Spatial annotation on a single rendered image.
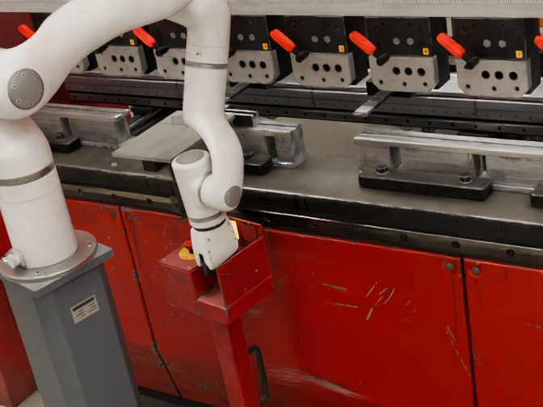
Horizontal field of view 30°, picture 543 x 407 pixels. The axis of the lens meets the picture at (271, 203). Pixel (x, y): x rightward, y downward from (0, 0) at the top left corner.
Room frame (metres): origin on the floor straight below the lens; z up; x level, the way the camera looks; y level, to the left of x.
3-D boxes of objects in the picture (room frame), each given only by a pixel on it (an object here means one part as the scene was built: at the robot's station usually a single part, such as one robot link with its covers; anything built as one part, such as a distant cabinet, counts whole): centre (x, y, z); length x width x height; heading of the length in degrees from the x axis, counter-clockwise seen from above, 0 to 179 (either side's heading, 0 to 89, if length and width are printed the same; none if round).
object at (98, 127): (2.74, 0.55, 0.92); 0.50 x 0.06 x 0.10; 53
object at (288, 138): (2.38, 0.07, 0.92); 0.39 x 0.06 x 0.10; 53
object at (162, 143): (2.29, 0.20, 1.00); 0.26 x 0.18 x 0.01; 143
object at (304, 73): (2.18, -0.19, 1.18); 0.15 x 0.09 x 0.17; 53
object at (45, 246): (1.76, 0.44, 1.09); 0.19 x 0.19 x 0.18
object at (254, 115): (2.39, 0.08, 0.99); 0.20 x 0.03 x 0.03; 53
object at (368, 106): (2.29, -0.32, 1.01); 0.26 x 0.12 x 0.05; 143
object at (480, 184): (2.00, -0.34, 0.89); 0.30 x 0.05 x 0.03; 53
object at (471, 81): (1.94, -0.51, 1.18); 0.15 x 0.09 x 0.17; 53
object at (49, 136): (2.73, 0.62, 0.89); 0.30 x 0.05 x 0.03; 53
